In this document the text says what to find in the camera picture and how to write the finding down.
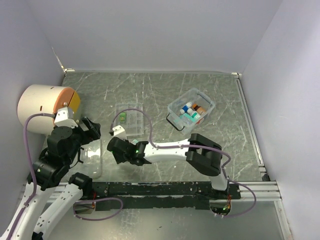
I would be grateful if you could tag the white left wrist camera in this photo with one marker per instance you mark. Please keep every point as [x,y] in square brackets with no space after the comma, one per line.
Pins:
[65,118]

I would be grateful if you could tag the teal white tube box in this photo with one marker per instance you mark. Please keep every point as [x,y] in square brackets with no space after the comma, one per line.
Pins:
[135,141]

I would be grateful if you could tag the clear lid with black handle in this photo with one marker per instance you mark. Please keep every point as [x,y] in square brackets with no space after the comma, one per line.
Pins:
[92,159]

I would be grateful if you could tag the white bottle green label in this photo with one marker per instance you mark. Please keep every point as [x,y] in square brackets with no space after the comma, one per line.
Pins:
[195,116]

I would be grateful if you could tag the clear compartment tray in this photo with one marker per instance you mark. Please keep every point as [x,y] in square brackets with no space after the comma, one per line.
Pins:
[134,125]

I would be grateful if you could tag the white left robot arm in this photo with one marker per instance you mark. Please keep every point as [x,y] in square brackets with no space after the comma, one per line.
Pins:
[32,221]

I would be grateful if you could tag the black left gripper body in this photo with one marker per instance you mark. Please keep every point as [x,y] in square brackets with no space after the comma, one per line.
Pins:
[83,136]

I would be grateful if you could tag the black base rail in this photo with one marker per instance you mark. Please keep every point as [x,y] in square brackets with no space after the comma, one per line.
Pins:
[148,195]

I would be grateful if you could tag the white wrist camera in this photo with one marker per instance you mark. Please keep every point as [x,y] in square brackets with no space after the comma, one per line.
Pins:
[119,132]
[65,118]

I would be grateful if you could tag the clear first aid box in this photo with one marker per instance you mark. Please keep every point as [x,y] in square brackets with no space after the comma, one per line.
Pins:
[193,95]

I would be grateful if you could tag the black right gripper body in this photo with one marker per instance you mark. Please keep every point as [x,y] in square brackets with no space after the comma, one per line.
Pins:
[121,159]

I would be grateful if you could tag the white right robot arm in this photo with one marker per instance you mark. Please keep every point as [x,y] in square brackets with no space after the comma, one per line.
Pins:
[203,154]

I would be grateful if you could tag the small green box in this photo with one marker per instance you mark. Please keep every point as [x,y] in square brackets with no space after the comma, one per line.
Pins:
[123,117]

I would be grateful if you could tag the amber bottle orange cap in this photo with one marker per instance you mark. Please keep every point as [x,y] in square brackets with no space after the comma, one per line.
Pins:
[200,110]

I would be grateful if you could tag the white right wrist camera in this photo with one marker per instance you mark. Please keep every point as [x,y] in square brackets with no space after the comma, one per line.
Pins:
[119,132]

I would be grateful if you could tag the cream cylinder with orange face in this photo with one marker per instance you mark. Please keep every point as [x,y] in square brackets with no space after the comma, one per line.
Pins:
[46,99]

